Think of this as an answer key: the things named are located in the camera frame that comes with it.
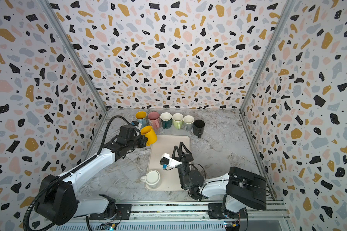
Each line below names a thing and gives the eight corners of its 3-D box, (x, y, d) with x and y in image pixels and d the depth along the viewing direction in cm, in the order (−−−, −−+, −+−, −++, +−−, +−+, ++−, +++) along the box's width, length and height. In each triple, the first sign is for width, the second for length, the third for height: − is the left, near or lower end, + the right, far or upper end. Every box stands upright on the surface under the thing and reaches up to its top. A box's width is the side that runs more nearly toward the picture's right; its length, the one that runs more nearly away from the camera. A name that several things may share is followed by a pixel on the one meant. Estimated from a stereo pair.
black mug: (193, 137, 106) (194, 130, 99) (192, 127, 113) (193, 119, 106) (203, 138, 106) (205, 130, 99) (202, 127, 113) (204, 119, 106)
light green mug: (171, 132, 110) (170, 124, 102) (173, 121, 117) (173, 112, 109) (181, 133, 109) (181, 124, 101) (182, 122, 117) (183, 113, 109)
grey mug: (183, 134, 109) (183, 126, 100) (183, 124, 115) (183, 115, 107) (193, 134, 109) (194, 126, 101) (193, 124, 115) (194, 115, 107)
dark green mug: (161, 133, 109) (159, 122, 100) (162, 122, 116) (160, 112, 107) (171, 133, 110) (170, 122, 100) (172, 123, 116) (171, 112, 107)
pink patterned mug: (148, 133, 109) (145, 123, 99) (151, 122, 116) (148, 111, 107) (160, 134, 109) (158, 123, 99) (161, 122, 116) (159, 111, 107)
